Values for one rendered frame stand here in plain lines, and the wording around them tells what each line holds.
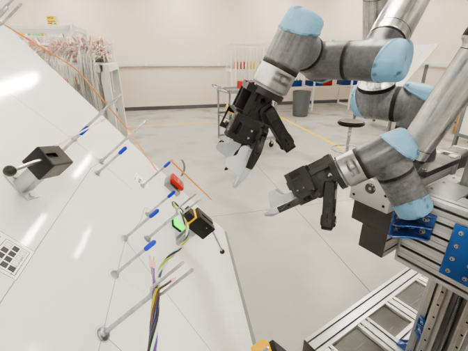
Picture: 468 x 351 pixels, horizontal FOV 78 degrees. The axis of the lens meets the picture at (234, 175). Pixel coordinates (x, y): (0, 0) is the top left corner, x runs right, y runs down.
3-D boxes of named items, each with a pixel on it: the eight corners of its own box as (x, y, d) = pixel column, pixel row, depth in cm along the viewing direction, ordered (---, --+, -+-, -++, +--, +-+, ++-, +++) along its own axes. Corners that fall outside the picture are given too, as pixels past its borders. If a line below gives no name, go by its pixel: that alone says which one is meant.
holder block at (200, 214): (203, 239, 70) (215, 229, 70) (186, 227, 67) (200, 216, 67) (200, 228, 74) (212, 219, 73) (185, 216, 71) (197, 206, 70)
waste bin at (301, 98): (313, 116, 747) (315, 91, 722) (297, 118, 729) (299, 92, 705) (301, 113, 785) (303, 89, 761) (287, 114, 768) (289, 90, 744)
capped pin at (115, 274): (108, 274, 44) (150, 239, 43) (112, 269, 45) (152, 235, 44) (115, 281, 44) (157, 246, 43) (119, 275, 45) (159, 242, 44)
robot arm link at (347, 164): (368, 179, 67) (367, 180, 60) (349, 187, 69) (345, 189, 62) (352, 150, 69) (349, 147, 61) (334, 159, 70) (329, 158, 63)
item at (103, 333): (111, 331, 37) (193, 264, 35) (108, 343, 36) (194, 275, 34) (97, 324, 36) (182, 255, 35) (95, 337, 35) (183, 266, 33)
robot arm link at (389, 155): (427, 164, 57) (408, 127, 56) (372, 187, 61) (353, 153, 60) (416, 154, 64) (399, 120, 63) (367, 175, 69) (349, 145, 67)
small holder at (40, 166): (-36, 182, 34) (4, 143, 34) (22, 173, 43) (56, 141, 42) (-9, 212, 35) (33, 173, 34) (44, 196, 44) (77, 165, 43)
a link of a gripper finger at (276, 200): (257, 197, 75) (288, 182, 72) (267, 219, 74) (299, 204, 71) (252, 198, 73) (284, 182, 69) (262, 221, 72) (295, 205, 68)
